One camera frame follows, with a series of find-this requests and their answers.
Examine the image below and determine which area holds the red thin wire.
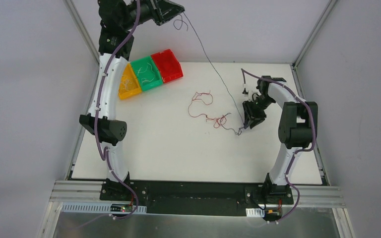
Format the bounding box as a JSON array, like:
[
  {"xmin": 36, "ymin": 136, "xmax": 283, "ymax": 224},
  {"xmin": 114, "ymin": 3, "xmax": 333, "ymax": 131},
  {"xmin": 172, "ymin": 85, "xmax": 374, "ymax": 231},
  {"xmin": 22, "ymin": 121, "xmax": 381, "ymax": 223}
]
[{"xmin": 188, "ymin": 90, "xmax": 232, "ymax": 129}]

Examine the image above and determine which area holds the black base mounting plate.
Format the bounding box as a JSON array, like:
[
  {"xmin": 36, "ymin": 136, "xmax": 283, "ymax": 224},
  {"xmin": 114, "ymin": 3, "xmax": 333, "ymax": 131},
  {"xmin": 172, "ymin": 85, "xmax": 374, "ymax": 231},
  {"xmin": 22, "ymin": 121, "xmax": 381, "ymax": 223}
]
[{"xmin": 100, "ymin": 179, "xmax": 294, "ymax": 216}]

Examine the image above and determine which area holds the yellow plastic bin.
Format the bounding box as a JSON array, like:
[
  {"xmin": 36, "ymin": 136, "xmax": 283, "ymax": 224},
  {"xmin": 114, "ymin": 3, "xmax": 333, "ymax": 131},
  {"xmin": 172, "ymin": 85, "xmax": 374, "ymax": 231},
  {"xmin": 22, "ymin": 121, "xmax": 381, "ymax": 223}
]
[{"xmin": 118, "ymin": 63, "xmax": 142, "ymax": 100}]

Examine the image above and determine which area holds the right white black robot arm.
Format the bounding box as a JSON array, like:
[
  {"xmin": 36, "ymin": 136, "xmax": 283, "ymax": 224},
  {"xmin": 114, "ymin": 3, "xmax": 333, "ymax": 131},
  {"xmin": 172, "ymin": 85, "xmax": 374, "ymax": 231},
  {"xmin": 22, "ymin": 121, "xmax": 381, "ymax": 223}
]
[{"xmin": 243, "ymin": 76, "xmax": 318, "ymax": 203}]

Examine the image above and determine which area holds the aluminium front rail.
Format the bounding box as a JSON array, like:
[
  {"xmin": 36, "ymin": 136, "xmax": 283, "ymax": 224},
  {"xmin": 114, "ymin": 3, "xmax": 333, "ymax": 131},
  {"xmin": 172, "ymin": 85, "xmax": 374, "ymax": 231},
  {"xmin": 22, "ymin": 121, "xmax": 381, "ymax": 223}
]
[{"xmin": 50, "ymin": 180, "xmax": 346, "ymax": 208}]

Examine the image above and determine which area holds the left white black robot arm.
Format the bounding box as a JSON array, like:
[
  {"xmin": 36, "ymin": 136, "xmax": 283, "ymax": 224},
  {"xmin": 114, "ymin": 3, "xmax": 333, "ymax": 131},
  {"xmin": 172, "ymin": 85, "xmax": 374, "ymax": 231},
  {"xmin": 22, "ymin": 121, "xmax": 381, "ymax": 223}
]
[{"xmin": 79, "ymin": 0, "xmax": 185, "ymax": 201}]

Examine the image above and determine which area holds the green plastic bin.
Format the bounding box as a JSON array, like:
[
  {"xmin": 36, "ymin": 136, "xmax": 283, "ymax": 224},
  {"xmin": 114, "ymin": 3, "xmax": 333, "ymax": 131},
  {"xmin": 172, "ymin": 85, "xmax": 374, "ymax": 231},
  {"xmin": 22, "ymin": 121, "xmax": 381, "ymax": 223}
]
[{"xmin": 130, "ymin": 56, "xmax": 163, "ymax": 91}]

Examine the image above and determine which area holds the red plastic bin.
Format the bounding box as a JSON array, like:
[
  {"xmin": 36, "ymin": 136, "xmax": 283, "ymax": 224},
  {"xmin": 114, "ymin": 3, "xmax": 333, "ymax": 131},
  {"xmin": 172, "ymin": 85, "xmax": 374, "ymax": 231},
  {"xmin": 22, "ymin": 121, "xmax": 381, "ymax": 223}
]
[{"xmin": 151, "ymin": 49, "xmax": 183, "ymax": 83}]

